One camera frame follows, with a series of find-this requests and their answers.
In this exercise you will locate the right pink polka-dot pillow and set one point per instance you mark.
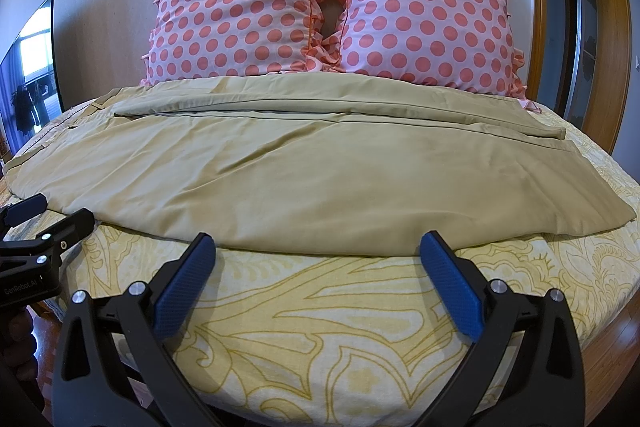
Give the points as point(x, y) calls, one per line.
point(462, 44)

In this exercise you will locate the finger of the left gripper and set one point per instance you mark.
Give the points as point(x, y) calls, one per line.
point(15, 214)
point(61, 236)

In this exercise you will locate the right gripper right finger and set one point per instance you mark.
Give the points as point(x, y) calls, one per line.
point(524, 366)

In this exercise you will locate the black flat television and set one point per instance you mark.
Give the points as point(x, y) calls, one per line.
point(29, 87)

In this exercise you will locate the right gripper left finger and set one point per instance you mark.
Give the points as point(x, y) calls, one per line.
point(112, 367)

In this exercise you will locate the left pink polka-dot pillow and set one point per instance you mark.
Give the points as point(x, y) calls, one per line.
point(209, 38)

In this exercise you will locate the pink polka-dot pillow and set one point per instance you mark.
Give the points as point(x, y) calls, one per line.
point(462, 44)
point(209, 38)

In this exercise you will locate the khaki pants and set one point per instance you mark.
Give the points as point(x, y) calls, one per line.
point(319, 164)

